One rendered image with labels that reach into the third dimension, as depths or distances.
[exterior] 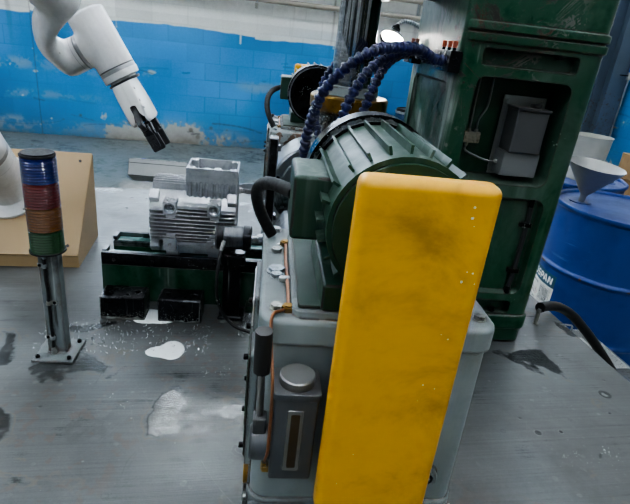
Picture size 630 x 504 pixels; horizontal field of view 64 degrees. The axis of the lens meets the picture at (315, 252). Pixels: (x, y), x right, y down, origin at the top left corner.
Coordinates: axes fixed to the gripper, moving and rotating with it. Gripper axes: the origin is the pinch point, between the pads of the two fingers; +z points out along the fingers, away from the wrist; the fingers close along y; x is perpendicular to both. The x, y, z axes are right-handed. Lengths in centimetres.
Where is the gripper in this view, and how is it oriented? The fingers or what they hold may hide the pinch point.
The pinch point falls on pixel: (158, 140)
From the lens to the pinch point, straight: 133.1
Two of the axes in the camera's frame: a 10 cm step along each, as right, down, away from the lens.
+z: 4.1, 8.2, 3.9
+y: 0.8, 4.0, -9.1
